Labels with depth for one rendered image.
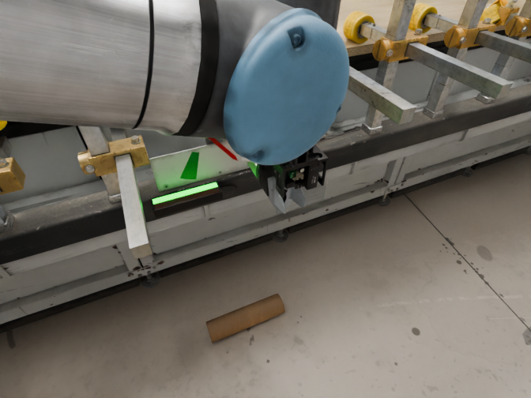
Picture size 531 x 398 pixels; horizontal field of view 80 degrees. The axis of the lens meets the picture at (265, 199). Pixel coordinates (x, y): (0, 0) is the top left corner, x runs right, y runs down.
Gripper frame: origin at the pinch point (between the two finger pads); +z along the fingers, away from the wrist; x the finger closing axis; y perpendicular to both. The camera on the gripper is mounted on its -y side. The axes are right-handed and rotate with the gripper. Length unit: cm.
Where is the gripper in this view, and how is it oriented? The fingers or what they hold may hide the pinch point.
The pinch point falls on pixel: (280, 202)
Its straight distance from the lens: 57.9
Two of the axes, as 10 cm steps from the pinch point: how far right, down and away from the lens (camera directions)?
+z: 0.0, 7.3, 6.9
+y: 4.0, 6.3, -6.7
